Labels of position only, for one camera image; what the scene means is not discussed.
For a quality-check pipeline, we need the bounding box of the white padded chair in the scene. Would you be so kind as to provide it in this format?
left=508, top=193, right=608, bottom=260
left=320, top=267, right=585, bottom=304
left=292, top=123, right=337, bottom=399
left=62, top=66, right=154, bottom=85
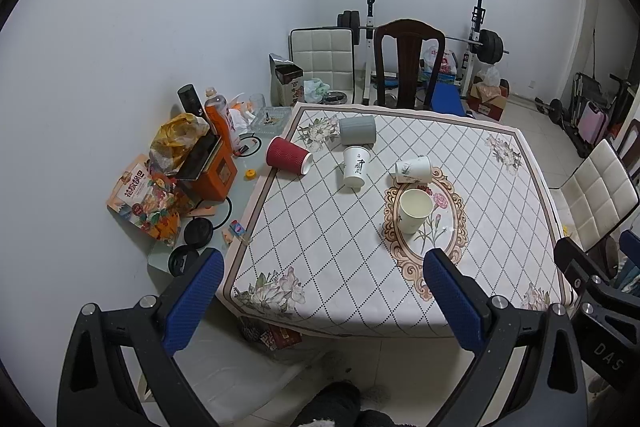
left=289, top=27, right=357, bottom=105
left=549, top=138, right=637, bottom=253

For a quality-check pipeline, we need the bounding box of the white and red plastic bag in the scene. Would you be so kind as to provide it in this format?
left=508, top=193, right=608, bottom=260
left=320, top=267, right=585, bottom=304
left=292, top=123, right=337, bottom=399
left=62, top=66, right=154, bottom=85
left=419, top=42, right=458, bottom=76

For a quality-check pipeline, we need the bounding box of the dark and beige tea box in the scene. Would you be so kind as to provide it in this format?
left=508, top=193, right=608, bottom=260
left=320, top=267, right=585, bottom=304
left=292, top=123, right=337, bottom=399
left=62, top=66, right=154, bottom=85
left=270, top=53, right=305, bottom=108

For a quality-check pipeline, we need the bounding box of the black scooter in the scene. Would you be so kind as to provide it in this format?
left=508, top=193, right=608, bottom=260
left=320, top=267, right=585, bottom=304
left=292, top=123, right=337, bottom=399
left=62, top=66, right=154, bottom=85
left=606, top=74, right=640, bottom=142

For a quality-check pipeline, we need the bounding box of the floral printed tablecloth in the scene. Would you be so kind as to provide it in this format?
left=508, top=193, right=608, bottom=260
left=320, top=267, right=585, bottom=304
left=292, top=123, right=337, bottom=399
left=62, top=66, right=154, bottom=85
left=215, top=102, right=576, bottom=340

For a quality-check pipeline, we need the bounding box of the glass side table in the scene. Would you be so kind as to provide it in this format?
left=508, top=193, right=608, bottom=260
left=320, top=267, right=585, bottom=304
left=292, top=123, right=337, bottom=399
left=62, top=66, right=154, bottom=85
left=146, top=106, right=296, bottom=279

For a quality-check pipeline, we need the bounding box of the black round lid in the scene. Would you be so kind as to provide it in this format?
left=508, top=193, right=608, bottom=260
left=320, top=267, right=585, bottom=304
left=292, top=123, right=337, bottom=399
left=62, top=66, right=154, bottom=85
left=168, top=245, right=201, bottom=278
left=183, top=218, right=214, bottom=248

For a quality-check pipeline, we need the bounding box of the orange box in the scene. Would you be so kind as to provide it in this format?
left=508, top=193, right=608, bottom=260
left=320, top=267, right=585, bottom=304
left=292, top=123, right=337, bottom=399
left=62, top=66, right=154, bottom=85
left=175, top=134, right=238, bottom=202

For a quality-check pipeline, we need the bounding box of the white cup with black print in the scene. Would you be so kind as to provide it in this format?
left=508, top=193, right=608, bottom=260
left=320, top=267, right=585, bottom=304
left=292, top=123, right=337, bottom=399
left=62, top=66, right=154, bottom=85
left=342, top=146, right=372, bottom=190

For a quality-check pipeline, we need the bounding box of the yellow plastic bag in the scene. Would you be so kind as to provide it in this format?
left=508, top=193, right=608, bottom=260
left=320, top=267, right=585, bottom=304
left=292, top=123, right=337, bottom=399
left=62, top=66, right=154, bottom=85
left=150, top=113, right=211, bottom=175

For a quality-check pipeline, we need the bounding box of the brown cardboard box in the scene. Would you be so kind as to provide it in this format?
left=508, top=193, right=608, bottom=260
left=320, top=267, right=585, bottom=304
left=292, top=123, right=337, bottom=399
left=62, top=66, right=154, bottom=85
left=467, top=79, right=510, bottom=120

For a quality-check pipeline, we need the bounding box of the black fuzzy slipper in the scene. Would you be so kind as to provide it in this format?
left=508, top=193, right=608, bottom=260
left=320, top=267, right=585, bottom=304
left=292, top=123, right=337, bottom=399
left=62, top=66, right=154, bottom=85
left=292, top=381, right=396, bottom=427

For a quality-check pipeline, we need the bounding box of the black dumbbell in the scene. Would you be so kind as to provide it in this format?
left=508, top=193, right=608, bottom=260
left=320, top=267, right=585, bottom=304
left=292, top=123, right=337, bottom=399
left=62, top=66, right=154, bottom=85
left=535, top=97, right=567, bottom=124

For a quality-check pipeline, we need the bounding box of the blue weight bench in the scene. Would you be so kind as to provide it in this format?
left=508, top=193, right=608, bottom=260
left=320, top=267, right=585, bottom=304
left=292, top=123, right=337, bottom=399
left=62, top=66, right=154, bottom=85
left=431, top=83, right=472, bottom=116

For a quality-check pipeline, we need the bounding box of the orange drink bottle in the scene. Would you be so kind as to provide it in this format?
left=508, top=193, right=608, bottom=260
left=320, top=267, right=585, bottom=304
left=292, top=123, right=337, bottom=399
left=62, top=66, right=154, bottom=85
left=204, top=88, right=236, bottom=155

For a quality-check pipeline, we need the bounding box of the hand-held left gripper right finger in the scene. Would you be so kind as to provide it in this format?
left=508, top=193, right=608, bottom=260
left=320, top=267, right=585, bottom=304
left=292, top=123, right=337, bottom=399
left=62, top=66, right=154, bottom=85
left=422, top=248, right=589, bottom=427

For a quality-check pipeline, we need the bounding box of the dark wooden chair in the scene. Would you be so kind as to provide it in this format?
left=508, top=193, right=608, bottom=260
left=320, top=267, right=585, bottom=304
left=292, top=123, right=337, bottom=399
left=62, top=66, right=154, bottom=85
left=374, top=19, right=446, bottom=110

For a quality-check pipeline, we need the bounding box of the white barbell rack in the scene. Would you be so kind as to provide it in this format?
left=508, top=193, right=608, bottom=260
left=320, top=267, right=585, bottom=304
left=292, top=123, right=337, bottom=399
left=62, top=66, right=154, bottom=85
left=361, top=0, right=487, bottom=108

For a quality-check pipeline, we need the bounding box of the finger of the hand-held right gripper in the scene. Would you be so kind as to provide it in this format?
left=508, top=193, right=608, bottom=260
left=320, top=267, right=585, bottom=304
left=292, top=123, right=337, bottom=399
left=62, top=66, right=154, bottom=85
left=553, top=237, right=617, bottom=294
left=619, top=229, right=640, bottom=269

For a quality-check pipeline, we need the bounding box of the glass ashtray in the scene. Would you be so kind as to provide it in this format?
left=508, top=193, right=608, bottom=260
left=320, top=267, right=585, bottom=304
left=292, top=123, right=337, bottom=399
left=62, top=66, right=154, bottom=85
left=247, top=106, right=292, bottom=138

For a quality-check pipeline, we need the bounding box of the white cup with green print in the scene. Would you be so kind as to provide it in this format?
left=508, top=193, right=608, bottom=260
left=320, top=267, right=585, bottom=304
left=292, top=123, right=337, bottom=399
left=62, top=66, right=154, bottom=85
left=390, top=155, right=432, bottom=184

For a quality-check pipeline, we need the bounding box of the black bottle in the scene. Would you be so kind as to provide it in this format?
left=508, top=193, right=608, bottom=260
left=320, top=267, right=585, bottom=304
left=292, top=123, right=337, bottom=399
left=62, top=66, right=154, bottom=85
left=177, top=84, right=203, bottom=118

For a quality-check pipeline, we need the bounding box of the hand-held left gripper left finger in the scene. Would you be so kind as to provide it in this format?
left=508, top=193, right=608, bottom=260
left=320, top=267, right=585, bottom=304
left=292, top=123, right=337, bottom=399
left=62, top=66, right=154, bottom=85
left=56, top=248, right=226, bottom=427

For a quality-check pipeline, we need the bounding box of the colourful snack bag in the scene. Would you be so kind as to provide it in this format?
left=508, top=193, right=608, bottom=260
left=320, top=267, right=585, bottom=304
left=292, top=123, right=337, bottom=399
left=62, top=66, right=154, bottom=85
left=106, top=154, right=183, bottom=248

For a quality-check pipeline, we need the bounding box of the black barbell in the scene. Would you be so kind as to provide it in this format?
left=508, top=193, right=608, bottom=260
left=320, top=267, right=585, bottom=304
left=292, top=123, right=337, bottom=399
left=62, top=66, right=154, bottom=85
left=336, top=10, right=511, bottom=62

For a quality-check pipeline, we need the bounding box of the green plastic bag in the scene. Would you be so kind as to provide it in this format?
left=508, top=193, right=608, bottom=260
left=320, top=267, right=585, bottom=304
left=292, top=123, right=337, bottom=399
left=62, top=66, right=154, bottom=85
left=303, top=78, right=332, bottom=104

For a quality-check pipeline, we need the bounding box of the red package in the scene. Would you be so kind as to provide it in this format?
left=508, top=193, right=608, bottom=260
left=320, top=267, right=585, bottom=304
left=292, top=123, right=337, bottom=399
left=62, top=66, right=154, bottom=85
left=242, top=317, right=303, bottom=353

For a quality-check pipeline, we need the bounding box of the red ribbed paper cup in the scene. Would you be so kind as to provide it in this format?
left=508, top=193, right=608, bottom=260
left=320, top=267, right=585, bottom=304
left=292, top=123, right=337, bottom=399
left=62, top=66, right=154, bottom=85
left=265, top=136, right=314, bottom=176

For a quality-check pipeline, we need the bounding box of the grey cup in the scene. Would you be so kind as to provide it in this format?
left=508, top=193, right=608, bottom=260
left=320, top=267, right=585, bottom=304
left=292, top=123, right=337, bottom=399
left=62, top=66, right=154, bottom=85
left=338, top=115, right=377, bottom=146

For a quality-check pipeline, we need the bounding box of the pink suitcase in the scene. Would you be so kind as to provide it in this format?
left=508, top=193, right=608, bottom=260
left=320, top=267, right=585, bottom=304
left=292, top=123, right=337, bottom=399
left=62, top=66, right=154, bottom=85
left=580, top=102, right=608, bottom=142

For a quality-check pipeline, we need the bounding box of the plain cream paper cup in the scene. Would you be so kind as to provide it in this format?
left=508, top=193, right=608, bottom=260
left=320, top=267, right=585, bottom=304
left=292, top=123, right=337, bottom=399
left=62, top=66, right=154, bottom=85
left=398, top=188, right=434, bottom=235

